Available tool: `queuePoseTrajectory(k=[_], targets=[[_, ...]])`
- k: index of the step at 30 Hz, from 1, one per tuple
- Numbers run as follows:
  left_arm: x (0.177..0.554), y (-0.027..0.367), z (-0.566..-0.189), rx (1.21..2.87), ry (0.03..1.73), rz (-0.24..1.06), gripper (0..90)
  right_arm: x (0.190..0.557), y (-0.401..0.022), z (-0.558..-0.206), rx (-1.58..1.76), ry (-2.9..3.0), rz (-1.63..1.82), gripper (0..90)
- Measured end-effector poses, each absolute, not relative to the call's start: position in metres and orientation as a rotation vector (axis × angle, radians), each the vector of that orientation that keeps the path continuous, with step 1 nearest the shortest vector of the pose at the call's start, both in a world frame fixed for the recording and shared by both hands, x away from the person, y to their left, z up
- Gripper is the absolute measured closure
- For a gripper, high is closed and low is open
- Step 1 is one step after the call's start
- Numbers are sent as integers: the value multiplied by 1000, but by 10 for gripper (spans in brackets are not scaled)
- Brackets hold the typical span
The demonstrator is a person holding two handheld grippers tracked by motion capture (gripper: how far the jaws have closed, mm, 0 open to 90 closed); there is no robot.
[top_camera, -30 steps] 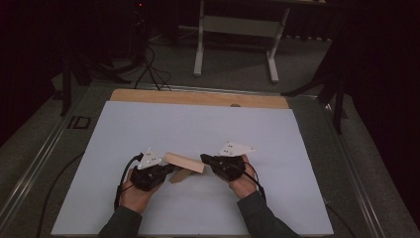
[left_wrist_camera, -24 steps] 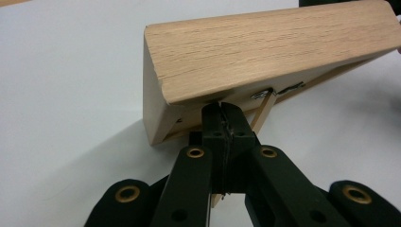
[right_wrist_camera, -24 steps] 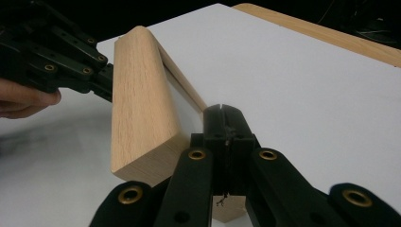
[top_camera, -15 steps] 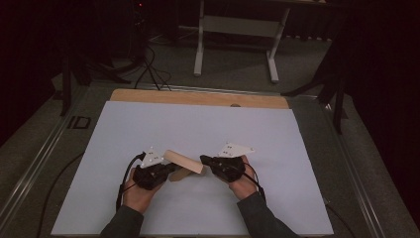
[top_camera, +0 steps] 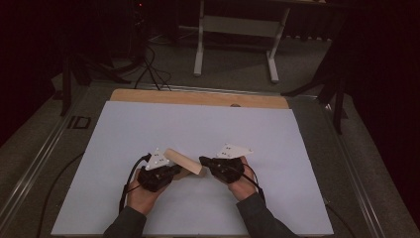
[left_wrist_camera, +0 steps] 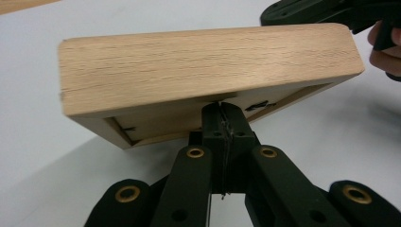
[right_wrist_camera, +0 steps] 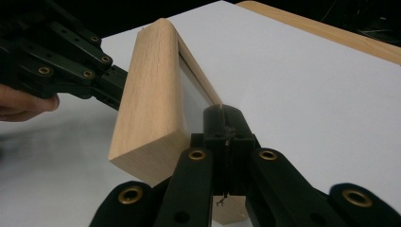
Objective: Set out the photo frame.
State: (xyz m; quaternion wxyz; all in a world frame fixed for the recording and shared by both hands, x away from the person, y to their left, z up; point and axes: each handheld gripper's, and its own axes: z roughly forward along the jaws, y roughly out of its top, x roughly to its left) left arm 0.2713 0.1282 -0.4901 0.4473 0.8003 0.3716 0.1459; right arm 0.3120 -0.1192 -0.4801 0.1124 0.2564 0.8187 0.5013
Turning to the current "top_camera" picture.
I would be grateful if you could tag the white metal stand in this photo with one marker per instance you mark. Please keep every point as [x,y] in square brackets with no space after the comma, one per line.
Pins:
[239,26]

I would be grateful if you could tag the white table mat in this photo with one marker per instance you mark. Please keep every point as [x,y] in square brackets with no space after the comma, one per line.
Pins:
[171,125]

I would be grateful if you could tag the person's left hand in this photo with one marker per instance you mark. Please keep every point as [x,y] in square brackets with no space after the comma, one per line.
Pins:
[142,198]

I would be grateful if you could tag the metal floor rail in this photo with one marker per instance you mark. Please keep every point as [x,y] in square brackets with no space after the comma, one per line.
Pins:
[231,90]
[31,172]
[356,172]

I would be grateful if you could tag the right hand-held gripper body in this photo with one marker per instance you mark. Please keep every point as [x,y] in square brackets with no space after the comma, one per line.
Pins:
[228,170]

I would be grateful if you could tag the dark device with red light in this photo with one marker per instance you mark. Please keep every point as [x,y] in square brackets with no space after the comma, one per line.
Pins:
[140,13]

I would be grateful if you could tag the person's right hand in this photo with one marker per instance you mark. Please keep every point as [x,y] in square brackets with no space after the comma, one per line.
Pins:
[244,188]

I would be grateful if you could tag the black tripod stand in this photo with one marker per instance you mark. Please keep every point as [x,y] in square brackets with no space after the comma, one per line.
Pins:
[67,89]
[336,89]

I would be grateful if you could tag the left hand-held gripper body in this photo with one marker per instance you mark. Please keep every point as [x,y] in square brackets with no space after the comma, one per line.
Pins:
[153,180]

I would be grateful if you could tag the wooden picture frame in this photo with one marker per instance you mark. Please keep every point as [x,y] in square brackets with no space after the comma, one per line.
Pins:
[185,162]

